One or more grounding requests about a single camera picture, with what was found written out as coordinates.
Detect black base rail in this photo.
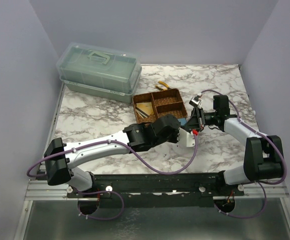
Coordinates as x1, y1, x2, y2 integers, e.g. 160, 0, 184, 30
67, 173, 244, 209

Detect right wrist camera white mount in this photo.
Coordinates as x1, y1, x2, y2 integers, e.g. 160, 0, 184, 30
189, 94, 203, 110

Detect brown woven divided basket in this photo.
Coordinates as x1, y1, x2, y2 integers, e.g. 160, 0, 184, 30
132, 88, 188, 124

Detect blue leather card holder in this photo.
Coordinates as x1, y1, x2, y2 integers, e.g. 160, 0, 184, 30
178, 118, 187, 128

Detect green plastic storage box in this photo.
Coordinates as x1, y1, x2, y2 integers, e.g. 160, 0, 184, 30
56, 42, 142, 104

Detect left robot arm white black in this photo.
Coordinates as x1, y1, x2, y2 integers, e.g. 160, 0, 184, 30
44, 114, 181, 191

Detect yellow handled pliers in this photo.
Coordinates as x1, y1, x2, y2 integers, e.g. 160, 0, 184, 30
155, 81, 170, 91

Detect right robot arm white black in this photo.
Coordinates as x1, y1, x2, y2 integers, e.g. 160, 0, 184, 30
182, 94, 287, 185

